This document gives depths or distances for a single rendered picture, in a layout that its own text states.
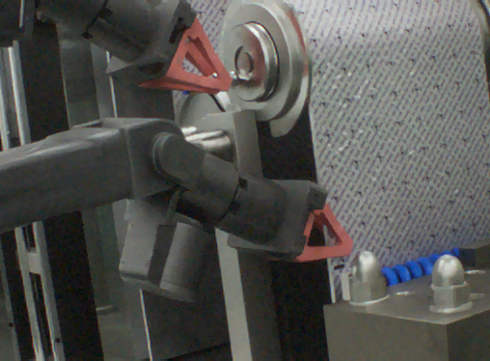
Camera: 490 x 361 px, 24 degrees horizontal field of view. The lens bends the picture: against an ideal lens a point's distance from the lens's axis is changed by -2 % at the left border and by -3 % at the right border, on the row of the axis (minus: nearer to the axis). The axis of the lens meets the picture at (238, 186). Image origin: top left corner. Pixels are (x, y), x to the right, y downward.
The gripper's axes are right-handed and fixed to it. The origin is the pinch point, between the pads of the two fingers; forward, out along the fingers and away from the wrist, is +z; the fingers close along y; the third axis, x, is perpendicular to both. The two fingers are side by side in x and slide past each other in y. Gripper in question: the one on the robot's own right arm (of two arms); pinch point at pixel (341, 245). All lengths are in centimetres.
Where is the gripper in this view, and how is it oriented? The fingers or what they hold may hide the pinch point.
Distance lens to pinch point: 109.8
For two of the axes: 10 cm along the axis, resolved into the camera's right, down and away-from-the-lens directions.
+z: 7.8, 3.4, 5.2
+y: 5.5, 0.2, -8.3
